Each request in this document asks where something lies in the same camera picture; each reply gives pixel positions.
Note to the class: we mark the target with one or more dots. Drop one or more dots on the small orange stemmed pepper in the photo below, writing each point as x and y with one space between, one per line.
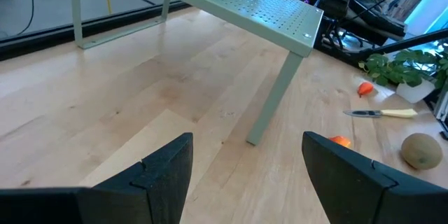
365 88

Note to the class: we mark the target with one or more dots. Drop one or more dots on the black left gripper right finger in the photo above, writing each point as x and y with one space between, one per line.
367 199

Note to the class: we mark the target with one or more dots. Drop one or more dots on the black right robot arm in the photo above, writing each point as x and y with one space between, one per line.
337 0

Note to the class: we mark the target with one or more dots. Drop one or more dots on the green perforated metal shelf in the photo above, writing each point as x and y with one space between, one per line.
262 10

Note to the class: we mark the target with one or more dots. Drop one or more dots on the brown kiwi fruit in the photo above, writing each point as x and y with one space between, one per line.
421 150

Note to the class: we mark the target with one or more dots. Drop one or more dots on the green leafy potted plant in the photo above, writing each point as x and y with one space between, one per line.
402 66

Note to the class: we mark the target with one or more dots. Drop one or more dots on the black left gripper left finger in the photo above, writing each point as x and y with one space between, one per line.
140 199

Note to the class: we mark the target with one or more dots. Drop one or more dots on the pear-shaped red-orange pepper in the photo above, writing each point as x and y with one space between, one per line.
341 140

